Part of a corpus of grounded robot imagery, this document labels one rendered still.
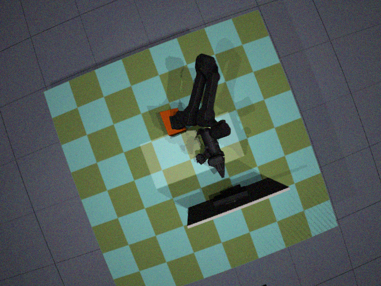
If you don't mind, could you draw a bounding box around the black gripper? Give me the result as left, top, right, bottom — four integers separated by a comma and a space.
204, 140, 225, 178

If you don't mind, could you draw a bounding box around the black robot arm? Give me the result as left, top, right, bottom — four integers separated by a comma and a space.
169, 54, 231, 165

